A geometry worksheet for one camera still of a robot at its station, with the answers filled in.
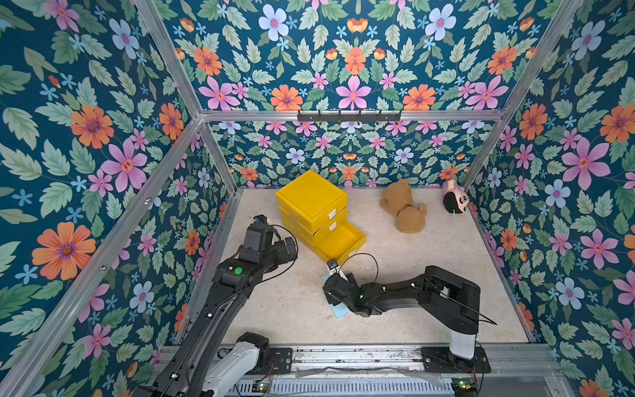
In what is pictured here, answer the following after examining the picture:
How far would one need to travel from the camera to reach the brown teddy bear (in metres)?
0.99

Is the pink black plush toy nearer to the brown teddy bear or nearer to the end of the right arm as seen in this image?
Answer: the brown teddy bear

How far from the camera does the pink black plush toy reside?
106 cm

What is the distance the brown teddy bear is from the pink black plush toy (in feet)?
0.50
